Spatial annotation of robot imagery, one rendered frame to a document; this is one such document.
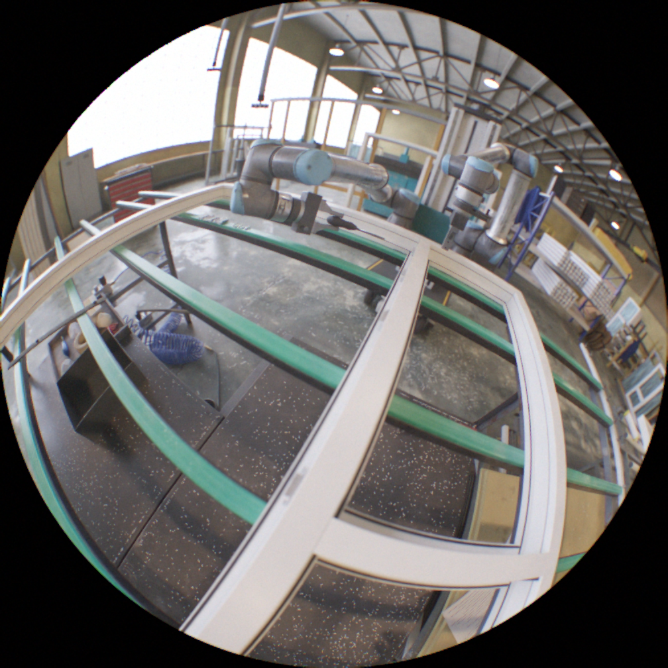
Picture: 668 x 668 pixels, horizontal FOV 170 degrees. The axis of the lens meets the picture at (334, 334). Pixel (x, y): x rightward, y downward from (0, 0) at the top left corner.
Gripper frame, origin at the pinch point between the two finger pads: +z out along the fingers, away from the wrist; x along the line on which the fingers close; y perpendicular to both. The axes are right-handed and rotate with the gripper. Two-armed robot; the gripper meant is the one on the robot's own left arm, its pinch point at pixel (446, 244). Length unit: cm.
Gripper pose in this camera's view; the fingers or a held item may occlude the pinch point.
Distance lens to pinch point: 86.1
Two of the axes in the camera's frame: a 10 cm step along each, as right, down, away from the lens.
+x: -4.3, 6.1, -6.7
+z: -1.8, 6.6, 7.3
